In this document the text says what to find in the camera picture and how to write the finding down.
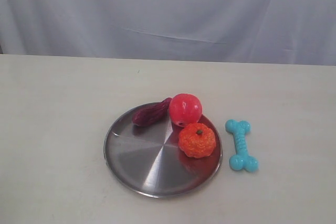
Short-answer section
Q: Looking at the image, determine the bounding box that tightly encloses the turquoise toy bone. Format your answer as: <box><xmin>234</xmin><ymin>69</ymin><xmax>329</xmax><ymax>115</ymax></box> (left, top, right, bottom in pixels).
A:
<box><xmin>225</xmin><ymin>119</ymin><xmax>259</xmax><ymax>173</ymax></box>

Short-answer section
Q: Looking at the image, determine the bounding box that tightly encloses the round stainless steel plate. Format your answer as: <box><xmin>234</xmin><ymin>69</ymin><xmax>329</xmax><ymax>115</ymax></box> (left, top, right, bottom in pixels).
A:
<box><xmin>103</xmin><ymin>103</ymin><xmax>223</xmax><ymax>198</ymax></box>

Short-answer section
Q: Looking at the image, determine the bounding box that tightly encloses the orange toy pumpkin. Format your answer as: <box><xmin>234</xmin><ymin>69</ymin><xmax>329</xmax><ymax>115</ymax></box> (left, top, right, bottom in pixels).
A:
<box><xmin>178</xmin><ymin>123</ymin><xmax>216</xmax><ymax>158</ymax></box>

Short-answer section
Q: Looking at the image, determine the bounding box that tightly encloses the red toy apple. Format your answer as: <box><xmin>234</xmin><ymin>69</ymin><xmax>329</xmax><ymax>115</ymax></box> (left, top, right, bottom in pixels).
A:
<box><xmin>169</xmin><ymin>93</ymin><xmax>203</xmax><ymax>127</ymax></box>

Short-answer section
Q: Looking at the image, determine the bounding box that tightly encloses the white backdrop curtain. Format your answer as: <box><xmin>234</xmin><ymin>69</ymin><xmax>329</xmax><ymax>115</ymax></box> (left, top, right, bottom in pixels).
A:
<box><xmin>1</xmin><ymin>0</ymin><xmax>335</xmax><ymax>65</ymax></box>

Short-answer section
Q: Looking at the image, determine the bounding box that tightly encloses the dark purple toy eggplant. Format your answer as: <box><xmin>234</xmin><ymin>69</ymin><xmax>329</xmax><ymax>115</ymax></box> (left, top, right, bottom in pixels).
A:
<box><xmin>132</xmin><ymin>98</ymin><xmax>172</xmax><ymax>127</ymax></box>

